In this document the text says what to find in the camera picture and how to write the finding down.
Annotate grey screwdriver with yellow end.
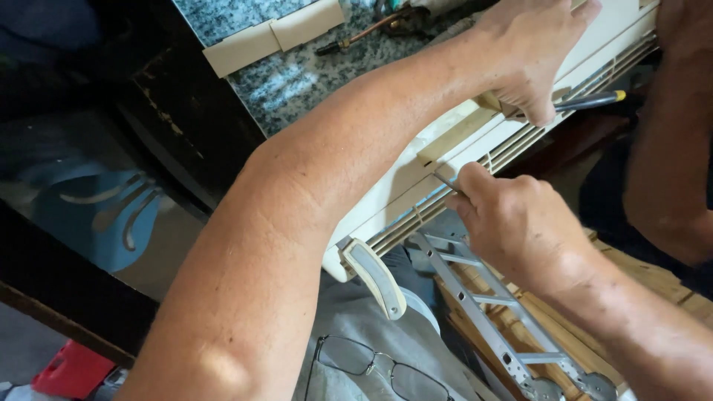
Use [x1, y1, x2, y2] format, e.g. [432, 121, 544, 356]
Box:
[551, 89, 627, 114]

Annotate black framed eyeglasses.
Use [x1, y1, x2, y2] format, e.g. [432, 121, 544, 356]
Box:
[303, 333, 456, 401]

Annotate person's grey shirt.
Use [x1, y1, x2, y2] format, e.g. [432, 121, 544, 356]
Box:
[292, 244, 486, 401]

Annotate copper pipe with black fitting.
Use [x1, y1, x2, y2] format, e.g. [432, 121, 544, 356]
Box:
[315, 6, 416, 57]

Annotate black wooden cabinet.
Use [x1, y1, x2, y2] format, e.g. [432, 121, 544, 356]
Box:
[0, 0, 267, 369]

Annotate grey insulated hose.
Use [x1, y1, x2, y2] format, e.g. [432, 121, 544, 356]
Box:
[428, 11, 486, 48]

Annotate cream air conditioner unit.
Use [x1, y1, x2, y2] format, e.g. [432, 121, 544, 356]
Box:
[322, 0, 661, 283]

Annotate thin metal rod tool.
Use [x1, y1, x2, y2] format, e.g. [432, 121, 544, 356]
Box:
[433, 171, 465, 196]

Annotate aluminium ladder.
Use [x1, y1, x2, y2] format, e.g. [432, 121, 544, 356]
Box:
[408, 231, 620, 401]

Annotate cream plastic cover panel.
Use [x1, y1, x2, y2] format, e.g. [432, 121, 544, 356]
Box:
[270, 0, 346, 52]
[203, 19, 280, 79]

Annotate red plastic stool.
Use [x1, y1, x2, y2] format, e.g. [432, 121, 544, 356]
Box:
[30, 339, 117, 400]

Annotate person's right hand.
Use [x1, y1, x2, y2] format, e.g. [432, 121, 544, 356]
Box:
[445, 162, 606, 294]

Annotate cream grey side cover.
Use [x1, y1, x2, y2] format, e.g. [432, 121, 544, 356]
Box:
[338, 238, 408, 322]

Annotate person's left hand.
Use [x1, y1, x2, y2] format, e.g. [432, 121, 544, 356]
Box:
[473, 0, 604, 128]

